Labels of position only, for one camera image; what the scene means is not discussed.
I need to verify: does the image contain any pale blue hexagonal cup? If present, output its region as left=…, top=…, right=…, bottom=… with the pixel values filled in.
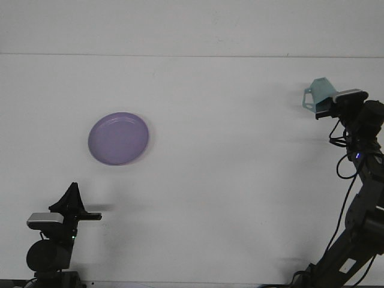
left=301, top=77, right=338, bottom=113

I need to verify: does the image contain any pale purple round plate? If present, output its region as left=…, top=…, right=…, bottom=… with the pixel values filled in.
left=88, top=112, right=150, bottom=166

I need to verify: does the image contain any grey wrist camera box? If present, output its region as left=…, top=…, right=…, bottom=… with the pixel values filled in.
left=331, top=88, right=370, bottom=104
left=26, top=212, right=65, bottom=230

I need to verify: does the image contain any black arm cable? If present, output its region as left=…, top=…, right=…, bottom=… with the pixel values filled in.
left=326, top=119, right=365, bottom=256

